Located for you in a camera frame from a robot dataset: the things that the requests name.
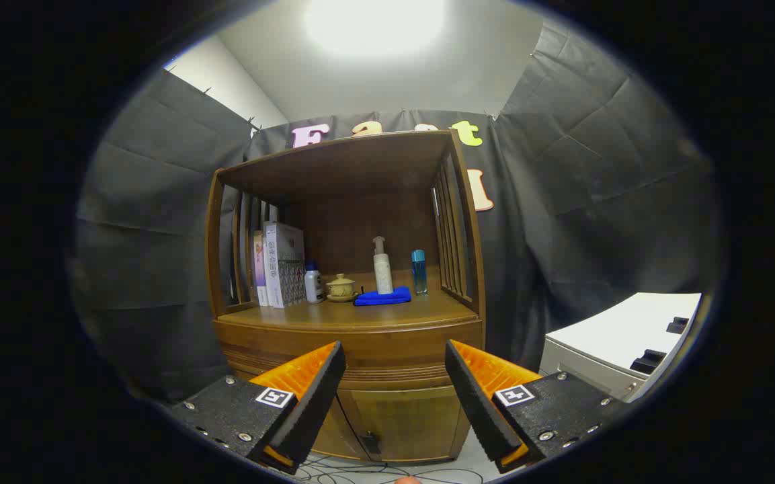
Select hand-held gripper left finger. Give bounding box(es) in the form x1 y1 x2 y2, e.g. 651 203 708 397
171 340 348 475

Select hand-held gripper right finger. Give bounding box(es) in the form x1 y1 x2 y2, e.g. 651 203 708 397
445 339 630 474

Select brown wooden drawer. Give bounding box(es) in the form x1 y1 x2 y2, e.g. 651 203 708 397
214 321 484 391

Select wooden cabinet door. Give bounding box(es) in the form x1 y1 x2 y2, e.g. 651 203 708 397
350 385 472 465
312 390 361 461

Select wooden countertop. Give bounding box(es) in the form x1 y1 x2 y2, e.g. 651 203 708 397
216 269 481 331

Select white drawer cabinet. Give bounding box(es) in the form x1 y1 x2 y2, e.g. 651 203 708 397
538 292 702 403

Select brown wooden cabinet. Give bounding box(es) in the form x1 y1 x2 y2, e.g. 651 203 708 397
204 129 487 466

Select white bottle blue cap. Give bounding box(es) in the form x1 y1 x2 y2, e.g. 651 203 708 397
304 261 325 304

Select yellow lidded teacup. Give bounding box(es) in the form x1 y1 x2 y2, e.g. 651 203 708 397
325 273 359 303

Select blue folded cloth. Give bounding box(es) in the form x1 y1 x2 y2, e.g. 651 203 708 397
353 286 412 307

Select white patterned thick book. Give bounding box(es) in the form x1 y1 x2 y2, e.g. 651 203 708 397
263 221 307 309

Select clear blue bottle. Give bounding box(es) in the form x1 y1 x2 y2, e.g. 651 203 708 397
411 249 428 295

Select thin purple book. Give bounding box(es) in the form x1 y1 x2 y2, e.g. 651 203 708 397
253 231 270 307

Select white pump bottle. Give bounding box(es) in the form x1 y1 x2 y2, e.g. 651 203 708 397
372 236 395 295

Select black backdrop cloth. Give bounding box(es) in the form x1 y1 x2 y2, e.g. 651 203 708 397
68 20 724 404

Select black floor cables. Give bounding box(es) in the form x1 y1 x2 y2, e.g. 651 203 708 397
290 454 489 484

